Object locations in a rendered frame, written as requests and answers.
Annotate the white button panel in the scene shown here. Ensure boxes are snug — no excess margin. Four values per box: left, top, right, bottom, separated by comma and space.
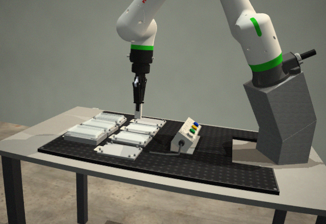
149, 117, 201, 156

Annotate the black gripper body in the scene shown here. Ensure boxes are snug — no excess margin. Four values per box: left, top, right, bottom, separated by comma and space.
131, 63, 150, 86

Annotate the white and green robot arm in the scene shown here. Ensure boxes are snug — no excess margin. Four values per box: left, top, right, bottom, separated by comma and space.
116, 0, 316, 88

